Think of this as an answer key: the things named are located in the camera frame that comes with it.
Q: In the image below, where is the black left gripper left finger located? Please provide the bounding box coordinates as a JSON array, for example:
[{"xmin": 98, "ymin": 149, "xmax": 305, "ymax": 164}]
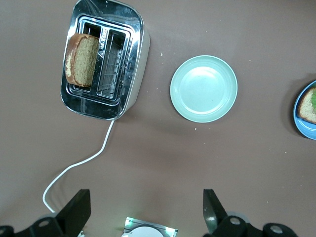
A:
[{"xmin": 0, "ymin": 189, "xmax": 91, "ymax": 237}]

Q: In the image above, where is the beige chrome toaster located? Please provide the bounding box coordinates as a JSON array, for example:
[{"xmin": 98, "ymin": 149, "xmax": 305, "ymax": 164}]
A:
[{"xmin": 60, "ymin": 0, "xmax": 151, "ymax": 121}]

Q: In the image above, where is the white toaster power cable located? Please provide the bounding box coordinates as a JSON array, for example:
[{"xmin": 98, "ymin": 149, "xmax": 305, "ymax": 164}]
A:
[{"xmin": 42, "ymin": 119, "xmax": 116, "ymax": 213}]

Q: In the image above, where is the blue round plate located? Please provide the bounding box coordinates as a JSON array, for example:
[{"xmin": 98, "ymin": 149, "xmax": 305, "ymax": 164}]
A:
[{"xmin": 293, "ymin": 80, "xmax": 316, "ymax": 141}]

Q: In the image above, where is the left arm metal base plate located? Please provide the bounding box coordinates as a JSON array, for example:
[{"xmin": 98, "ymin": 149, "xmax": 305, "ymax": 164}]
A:
[{"xmin": 122, "ymin": 217, "xmax": 179, "ymax": 237}]

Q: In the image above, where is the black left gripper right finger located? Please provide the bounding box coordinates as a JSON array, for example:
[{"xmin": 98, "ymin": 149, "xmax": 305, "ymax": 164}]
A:
[{"xmin": 202, "ymin": 189, "xmax": 301, "ymax": 237}]

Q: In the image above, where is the light green round plate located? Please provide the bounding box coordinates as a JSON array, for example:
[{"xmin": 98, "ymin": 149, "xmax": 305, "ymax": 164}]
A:
[{"xmin": 169, "ymin": 55, "xmax": 238, "ymax": 123}]

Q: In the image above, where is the brown bread slice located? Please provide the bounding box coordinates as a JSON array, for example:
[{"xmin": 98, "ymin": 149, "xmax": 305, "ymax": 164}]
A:
[
  {"xmin": 65, "ymin": 33, "xmax": 100, "ymax": 87},
  {"xmin": 297, "ymin": 86, "xmax": 316, "ymax": 125}
]

